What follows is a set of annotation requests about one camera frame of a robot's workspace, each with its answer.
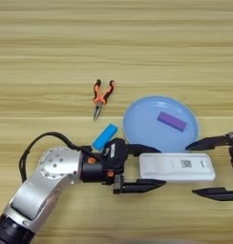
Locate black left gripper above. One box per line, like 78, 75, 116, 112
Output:
80, 143, 167, 195

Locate white rectangular remote device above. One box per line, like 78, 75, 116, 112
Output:
138, 152, 217, 182

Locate purple rectangular block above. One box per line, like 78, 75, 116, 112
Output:
157, 111, 188, 132

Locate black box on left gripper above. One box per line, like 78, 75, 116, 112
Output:
103, 138, 130, 170

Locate light blue round plate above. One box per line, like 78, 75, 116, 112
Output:
122, 95, 200, 154

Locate light blue rectangular block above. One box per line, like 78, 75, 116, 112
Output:
92, 123, 118, 153

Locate orange black needle-nose pliers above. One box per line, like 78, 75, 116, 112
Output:
92, 79, 117, 122

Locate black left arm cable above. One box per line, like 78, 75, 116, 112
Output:
18, 132, 94, 184

